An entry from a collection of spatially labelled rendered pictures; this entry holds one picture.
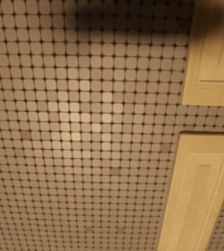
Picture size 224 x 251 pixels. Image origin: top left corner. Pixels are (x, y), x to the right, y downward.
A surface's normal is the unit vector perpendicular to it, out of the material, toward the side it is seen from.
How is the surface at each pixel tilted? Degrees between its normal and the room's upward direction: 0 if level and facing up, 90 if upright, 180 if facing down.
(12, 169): 0
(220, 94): 0
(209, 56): 11
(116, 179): 0
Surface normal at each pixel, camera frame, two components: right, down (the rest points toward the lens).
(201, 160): 0.00, 0.17
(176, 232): -0.19, 0.35
